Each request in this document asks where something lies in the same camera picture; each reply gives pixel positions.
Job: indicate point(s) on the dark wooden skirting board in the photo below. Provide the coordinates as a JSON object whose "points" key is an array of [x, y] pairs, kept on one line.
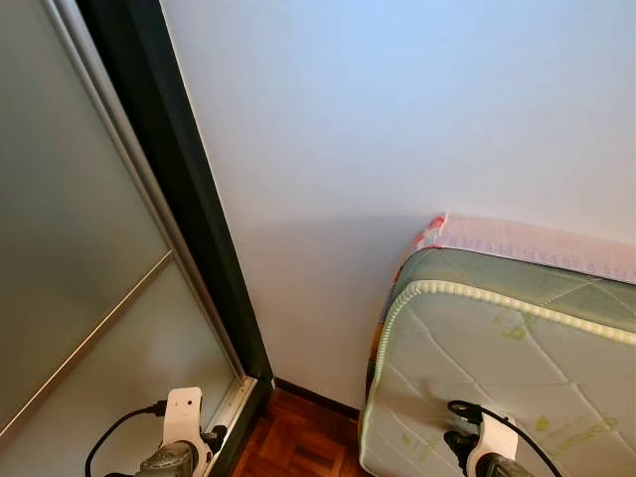
{"points": [[318, 397]]}

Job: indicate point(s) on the pink folded cloth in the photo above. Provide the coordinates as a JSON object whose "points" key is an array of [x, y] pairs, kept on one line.
{"points": [[537, 246]]}

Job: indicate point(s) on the black door frame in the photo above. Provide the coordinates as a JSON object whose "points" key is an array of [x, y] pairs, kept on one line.
{"points": [[169, 149]]}

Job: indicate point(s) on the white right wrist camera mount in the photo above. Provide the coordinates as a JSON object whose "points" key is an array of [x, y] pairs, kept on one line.
{"points": [[497, 437]]}

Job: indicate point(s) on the frosted glass sliding door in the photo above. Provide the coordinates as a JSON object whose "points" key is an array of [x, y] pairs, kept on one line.
{"points": [[70, 199]]}

